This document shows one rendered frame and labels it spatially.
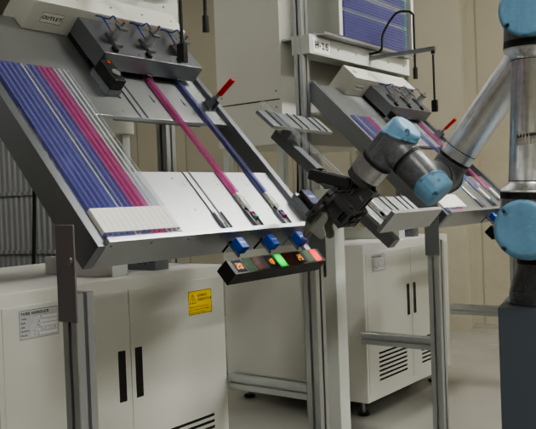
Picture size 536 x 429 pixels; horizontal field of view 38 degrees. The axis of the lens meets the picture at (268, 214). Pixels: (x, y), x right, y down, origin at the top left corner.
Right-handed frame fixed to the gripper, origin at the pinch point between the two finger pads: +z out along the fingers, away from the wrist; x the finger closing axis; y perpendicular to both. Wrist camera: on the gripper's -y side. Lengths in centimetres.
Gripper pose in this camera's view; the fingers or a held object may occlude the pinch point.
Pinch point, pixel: (305, 231)
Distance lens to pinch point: 180.8
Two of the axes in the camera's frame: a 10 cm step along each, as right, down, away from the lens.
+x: 6.1, -0.4, 7.9
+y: 5.6, 7.2, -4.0
